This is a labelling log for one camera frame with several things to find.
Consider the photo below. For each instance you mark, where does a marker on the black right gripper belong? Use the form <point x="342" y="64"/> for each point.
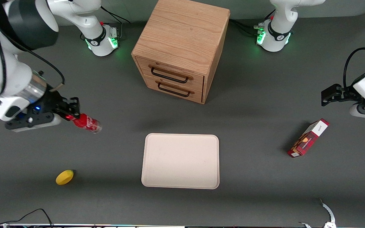
<point x="51" y="100"/>

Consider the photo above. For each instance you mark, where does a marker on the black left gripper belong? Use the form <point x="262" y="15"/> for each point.
<point x="346" y="93"/>

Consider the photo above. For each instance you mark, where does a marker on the red coke bottle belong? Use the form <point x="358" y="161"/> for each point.
<point x="87" y="123"/>

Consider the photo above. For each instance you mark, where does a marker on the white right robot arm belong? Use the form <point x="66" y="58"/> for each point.
<point x="2" y="66"/>

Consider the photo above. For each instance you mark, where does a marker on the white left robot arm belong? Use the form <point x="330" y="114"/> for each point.
<point x="279" y="28"/>

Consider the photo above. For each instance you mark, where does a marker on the beige rectangular tray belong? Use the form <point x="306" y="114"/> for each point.
<point x="180" y="161"/>

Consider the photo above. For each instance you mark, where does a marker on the red and white cookie box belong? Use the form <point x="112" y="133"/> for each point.
<point x="307" y="139"/>

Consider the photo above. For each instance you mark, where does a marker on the yellow lemon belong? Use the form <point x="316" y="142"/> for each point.
<point x="64" y="177"/>

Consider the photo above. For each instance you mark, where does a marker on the white curved plastic strip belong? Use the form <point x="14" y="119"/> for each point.
<point x="329" y="212"/>

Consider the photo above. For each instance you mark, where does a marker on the wooden drawer front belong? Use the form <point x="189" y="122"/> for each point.
<point x="198" y="83"/>
<point x="195" y="96"/>

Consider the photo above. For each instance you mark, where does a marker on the wooden two-drawer cabinet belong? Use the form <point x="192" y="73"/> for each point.
<point x="182" y="28"/>

